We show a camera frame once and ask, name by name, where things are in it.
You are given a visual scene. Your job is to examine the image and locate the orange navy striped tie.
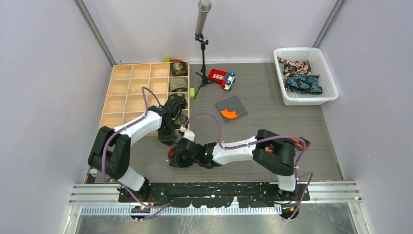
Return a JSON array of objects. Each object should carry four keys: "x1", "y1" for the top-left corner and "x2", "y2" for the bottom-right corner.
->
[{"x1": 265, "y1": 137, "x2": 311, "y2": 152}]

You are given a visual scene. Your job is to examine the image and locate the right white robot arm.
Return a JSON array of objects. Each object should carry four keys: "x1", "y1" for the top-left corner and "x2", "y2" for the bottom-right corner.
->
[{"x1": 169, "y1": 129, "x2": 298, "y2": 200}]

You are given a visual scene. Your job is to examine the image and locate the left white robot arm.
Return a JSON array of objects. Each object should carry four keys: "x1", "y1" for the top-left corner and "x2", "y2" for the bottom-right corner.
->
[{"x1": 88, "y1": 94, "x2": 188, "y2": 202}]

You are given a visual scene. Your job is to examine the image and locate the rolled blue gold flower tie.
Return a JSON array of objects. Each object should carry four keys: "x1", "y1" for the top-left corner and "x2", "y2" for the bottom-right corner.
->
[{"x1": 174, "y1": 114, "x2": 188, "y2": 129}]

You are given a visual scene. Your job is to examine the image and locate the rolled olive patterned tie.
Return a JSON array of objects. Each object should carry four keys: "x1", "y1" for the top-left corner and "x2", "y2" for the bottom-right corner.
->
[{"x1": 169, "y1": 77, "x2": 188, "y2": 93}]

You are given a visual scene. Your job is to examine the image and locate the green block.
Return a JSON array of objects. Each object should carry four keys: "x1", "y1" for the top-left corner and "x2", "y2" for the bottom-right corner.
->
[{"x1": 189, "y1": 88, "x2": 195, "y2": 99}]

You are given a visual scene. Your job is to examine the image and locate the rolled dark tie top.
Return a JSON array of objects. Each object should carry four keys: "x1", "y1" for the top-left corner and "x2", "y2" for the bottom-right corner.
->
[{"x1": 170, "y1": 61, "x2": 188, "y2": 77}]

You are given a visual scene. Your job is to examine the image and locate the wooden compartment tray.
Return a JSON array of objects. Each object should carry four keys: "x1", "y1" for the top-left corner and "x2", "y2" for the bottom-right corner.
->
[{"x1": 99, "y1": 62, "x2": 190, "y2": 128}]

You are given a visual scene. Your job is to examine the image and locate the green and red small toys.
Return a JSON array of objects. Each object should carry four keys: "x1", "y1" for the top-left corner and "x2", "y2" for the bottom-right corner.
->
[{"x1": 164, "y1": 56, "x2": 182, "y2": 62}]

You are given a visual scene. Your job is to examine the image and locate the orange curved block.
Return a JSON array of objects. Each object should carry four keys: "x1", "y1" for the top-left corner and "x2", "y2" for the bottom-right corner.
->
[{"x1": 220, "y1": 109, "x2": 239, "y2": 120}]

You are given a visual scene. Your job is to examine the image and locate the grey lego baseplate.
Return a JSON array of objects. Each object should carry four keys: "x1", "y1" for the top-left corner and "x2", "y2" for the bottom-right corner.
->
[{"x1": 215, "y1": 96, "x2": 248, "y2": 123}]

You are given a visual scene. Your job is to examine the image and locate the red toy block car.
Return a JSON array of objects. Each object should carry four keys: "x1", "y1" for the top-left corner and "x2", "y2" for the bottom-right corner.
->
[{"x1": 207, "y1": 69, "x2": 236, "y2": 91}]

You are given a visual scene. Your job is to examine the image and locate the black tripod stand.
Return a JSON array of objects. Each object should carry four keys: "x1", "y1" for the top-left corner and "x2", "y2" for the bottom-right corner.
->
[{"x1": 194, "y1": 34, "x2": 213, "y2": 98}]

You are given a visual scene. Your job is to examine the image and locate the grey microphone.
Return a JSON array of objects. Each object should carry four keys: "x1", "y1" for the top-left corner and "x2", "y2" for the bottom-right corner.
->
[{"x1": 195, "y1": 0, "x2": 212, "y2": 36}]

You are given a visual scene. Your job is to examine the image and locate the pink floral dark tie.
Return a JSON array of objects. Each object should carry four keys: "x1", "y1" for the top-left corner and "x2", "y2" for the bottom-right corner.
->
[{"x1": 277, "y1": 57, "x2": 312, "y2": 77}]

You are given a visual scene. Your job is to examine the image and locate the white plastic basket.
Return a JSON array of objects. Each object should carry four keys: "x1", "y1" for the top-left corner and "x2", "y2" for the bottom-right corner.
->
[{"x1": 274, "y1": 47, "x2": 339, "y2": 106}]

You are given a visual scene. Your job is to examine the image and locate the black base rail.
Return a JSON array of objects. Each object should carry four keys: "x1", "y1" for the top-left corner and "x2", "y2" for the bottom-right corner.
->
[{"x1": 118, "y1": 182, "x2": 310, "y2": 208}]

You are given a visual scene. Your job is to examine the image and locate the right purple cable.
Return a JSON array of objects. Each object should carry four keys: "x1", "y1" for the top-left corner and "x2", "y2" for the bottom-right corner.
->
[{"x1": 182, "y1": 112, "x2": 314, "y2": 220}]

